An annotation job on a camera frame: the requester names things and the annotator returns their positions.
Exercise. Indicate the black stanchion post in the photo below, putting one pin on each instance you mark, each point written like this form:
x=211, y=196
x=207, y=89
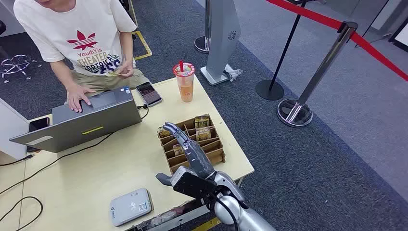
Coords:
x=269, y=90

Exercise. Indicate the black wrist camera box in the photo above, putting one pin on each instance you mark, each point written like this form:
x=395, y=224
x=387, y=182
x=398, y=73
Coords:
x=191, y=185

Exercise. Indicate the person's right forearm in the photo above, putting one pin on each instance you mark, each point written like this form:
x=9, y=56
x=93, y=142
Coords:
x=65, y=75

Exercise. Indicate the red straw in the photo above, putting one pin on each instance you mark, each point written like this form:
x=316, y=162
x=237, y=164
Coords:
x=181, y=65

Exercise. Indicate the person's right hand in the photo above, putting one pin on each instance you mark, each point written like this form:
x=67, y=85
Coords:
x=76, y=95

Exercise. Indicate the chrome stanchion post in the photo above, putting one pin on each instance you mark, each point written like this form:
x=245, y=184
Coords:
x=322, y=67
x=201, y=44

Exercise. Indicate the desk leg panel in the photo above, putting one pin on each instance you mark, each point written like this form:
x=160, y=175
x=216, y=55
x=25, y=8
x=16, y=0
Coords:
x=239, y=182

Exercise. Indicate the crumpled clear plastic wrap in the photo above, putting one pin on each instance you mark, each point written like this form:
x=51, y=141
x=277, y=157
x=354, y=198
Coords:
x=232, y=72

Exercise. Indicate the pale wooden board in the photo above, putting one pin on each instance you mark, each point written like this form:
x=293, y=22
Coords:
x=133, y=12

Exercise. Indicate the white desk crossbar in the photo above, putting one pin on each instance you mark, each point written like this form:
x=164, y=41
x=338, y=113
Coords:
x=185, y=220

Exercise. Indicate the person's left hand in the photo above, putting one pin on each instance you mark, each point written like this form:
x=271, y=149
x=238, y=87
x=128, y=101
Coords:
x=127, y=68

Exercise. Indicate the person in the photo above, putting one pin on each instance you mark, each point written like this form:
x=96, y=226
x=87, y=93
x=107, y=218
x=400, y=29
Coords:
x=79, y=25

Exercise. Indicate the grey card reader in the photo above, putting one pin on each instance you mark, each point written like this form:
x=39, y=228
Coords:
x=130, y=207

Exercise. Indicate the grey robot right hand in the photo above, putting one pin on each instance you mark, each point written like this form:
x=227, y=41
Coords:
x=196, y=157

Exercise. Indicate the black smartphone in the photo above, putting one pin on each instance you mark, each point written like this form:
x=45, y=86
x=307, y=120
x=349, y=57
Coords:
x=39, y=123
x=149, y=93

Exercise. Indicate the chrome swivel chair base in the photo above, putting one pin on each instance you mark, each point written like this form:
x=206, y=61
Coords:
x=19, y=60

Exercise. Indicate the person's left forearm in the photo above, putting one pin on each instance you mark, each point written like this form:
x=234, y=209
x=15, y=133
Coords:
x=126, y=47

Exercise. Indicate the grey laptop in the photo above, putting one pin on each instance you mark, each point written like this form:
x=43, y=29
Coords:
x=79, y=127

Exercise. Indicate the red barrier belt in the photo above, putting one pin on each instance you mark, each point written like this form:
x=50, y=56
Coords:
x=379, y=55
x=318, y=18

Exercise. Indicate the yellow floor tape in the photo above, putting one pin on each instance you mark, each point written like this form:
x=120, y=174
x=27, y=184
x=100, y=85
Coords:
x=207, y=224
x=145, y=44

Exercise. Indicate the black framed panel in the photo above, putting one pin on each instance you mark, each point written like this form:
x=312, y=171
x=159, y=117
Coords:
x=403, y=37

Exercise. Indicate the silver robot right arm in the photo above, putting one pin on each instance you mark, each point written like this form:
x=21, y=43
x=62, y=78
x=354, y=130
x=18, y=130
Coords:
x=248, y=220

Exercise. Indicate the cardboard card organizer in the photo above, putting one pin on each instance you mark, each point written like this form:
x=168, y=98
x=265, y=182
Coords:
x=210, y=151

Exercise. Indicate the white cabinet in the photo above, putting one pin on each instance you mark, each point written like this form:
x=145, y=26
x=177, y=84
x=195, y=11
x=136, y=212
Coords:
x=9, y=134

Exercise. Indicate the silver kiosk stand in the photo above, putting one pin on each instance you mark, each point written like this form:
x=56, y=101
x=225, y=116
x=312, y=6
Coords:
x=223, y=32

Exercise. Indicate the orange bubble tea cup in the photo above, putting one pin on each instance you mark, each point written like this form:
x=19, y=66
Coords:
x=186, y=89

